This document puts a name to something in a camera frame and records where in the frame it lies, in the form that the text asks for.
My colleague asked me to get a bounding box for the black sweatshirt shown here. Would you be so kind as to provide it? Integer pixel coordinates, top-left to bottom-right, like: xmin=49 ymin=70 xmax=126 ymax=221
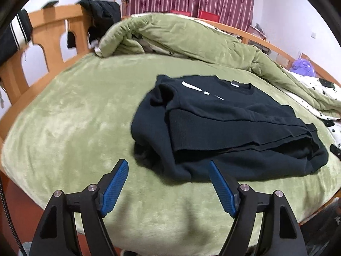
xmin=131 ymin=75 xmax=328 ymax=182

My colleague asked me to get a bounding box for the green plush bed sheet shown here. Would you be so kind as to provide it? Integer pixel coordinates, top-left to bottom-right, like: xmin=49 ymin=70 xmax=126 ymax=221
xmin=2 ymin=54 xmax=333 ymax=255

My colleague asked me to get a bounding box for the white floral quilt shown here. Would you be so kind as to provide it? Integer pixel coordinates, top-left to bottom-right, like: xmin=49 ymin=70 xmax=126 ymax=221
xmin=132 ymin=13 xmax=340 ymax=148

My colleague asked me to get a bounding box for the purple plush toy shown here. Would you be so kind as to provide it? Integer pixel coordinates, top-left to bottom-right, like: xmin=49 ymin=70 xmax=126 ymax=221
xmin=289 ymin=58 xmax=316 ymax=77

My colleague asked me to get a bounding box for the striped black white garment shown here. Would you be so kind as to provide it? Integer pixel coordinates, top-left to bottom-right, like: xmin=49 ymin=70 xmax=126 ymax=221
xmin=0 ymin=9 xmax=33 ymax=65

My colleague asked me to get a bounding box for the clutter of boxes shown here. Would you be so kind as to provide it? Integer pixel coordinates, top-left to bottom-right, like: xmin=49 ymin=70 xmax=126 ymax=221
xmin=246 ymin=24 xmax=266 ymax=41

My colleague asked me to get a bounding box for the green folded quilt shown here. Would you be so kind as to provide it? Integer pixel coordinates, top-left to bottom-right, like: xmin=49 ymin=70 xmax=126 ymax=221
xmin=94 ymin=13 xmax=341 ymax=113

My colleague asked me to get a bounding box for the black jacket on headboard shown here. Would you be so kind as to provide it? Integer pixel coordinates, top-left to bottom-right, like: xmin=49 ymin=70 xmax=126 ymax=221
xmin=76 ymin=0 xmax=121 ymax=44

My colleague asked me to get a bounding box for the left red chair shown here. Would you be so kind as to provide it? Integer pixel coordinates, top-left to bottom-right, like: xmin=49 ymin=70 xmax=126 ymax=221
xmin=170 ymin=10 xmax=191 ymax=17

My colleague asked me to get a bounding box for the wooden coat rack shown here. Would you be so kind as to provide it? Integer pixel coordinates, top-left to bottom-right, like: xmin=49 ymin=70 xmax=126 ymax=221
xmin=113 ymin=0 xmax=131 ymax=17

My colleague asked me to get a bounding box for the black cable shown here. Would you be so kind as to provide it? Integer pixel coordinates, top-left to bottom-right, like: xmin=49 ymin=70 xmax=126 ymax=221
xmin=0 ymin=175 xmax=27 ymax=256

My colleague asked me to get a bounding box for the wooden bed frame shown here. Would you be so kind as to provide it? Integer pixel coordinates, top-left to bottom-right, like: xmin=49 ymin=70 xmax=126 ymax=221
xmin=0 ymin=3 xmax=341 ymax=224

